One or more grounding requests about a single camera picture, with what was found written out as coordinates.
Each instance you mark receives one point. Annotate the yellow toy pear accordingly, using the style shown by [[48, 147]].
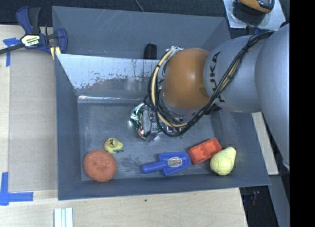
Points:
[[222, 162]]

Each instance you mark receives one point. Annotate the crumpled silver foil packet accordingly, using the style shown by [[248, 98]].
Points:
[[137, 120]]

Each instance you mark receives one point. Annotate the orange-red rectangular block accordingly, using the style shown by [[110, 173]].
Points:
[[204, 151]]

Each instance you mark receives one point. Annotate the blue toy trowel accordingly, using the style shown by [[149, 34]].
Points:
[[169, 163]]

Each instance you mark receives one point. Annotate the grey metal bin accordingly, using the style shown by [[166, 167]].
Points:
[[103, 120]]

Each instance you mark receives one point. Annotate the orange round scouring pad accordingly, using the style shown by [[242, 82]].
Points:
[[99, 165]]

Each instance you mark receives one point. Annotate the pale wood flat board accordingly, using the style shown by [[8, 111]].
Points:
[[32, 122]]

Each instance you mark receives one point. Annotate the yellow toy duck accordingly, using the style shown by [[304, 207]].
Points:
[[113, 145]]

